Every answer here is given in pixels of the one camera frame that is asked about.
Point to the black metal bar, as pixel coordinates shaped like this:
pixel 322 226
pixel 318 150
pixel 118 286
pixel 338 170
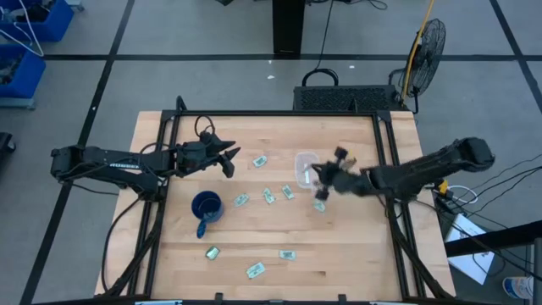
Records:
pixel 491 240

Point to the green white sweetener packet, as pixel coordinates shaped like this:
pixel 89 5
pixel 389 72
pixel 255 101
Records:
pixel 212 253
pixel 287 255
pixel 288 191
pixel 268 195
pixel 259 161
pixel 241 200
pixel 256 270
pixel 319 206

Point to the black aluminium rig frame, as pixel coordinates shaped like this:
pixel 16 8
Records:
pixel 275 113

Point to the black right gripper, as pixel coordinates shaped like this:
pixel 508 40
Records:
pixel 343 180

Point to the white cardboard box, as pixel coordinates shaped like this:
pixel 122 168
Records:
pixel 470 250

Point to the dark blue ceramic mug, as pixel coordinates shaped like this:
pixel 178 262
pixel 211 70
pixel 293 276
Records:
pixel 207 207

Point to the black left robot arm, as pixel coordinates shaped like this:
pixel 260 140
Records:
pixel 127 163

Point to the blue storage bin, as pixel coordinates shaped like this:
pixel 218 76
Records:
pixel 25 76
pixel 55 21

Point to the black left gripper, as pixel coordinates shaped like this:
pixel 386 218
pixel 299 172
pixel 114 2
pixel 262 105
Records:
pixel 197 154

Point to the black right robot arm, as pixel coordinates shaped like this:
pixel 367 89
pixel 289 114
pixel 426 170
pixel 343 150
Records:
pixel 432 165

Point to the black floor fan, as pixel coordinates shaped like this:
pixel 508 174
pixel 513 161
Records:
pixel 425 55

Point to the clear plastic container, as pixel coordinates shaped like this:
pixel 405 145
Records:
pixel 301 163

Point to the black rectangular pillar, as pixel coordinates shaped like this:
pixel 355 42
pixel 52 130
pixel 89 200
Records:
pixel 288 25

